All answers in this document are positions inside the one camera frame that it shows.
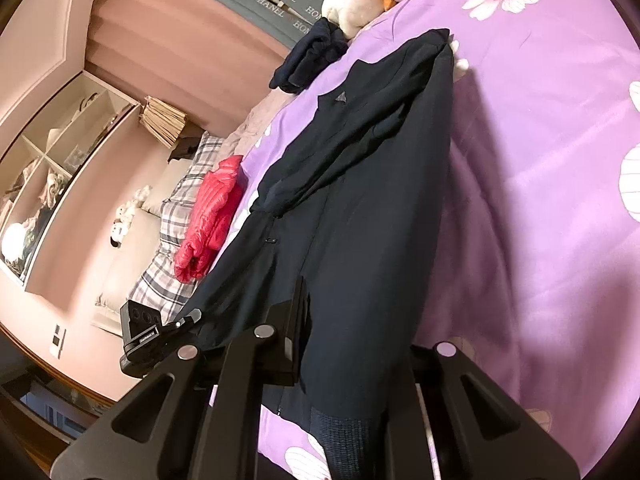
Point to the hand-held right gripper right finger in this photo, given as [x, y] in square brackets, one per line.
[422, 375]

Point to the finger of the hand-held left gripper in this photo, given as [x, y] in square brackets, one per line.
[186, 319]

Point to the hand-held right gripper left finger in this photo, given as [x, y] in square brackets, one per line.
[290, 340]

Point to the navy zip jacket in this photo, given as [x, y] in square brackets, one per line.
[350, 210]

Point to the folded navy clothes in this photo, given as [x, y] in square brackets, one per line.
[310, 55]

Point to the beige pillow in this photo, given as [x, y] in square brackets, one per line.
[107, 310]
[167, 187]

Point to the grey plaid pillow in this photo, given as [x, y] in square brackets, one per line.
[165, 260]

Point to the red down jacket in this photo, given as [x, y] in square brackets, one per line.
[210, 215]

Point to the white plush toys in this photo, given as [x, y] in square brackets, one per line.
[122, 220]

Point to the dark bedside table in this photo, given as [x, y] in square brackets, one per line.
[50, 410]

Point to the white round lamp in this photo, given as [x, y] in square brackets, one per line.
[12, 240]

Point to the stack of books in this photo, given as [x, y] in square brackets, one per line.
[162, 120]

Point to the beige quilt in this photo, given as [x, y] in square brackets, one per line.
[250, 125]

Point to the purple floral blanket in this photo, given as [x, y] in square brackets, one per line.
[525, 185]

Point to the pink curtain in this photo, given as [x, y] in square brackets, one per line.
[175, 45]

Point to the white wall shelf unit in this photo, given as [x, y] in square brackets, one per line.
[42, 150]

